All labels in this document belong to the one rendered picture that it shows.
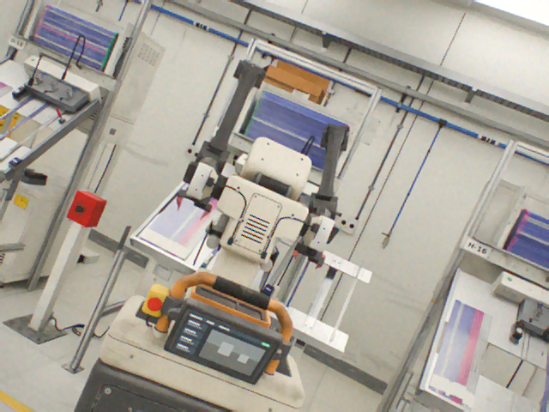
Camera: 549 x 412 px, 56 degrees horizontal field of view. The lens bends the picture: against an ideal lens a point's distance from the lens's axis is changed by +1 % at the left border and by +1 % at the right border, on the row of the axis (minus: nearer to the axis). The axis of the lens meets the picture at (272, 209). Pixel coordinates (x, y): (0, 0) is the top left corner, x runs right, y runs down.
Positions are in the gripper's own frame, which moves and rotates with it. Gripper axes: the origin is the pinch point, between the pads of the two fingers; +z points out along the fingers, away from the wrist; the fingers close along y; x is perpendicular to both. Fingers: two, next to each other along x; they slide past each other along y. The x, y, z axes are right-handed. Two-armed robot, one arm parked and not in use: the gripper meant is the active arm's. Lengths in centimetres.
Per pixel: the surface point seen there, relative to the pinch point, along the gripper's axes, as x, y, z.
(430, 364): 14, -66, 10
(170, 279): 8, 63, 53
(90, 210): 5, 111, 29
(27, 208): 2, 157, 60
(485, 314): -23, -85, 9
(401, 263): -134, -64, 127
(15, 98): -37, 189, 22
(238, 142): -61, 62, 7
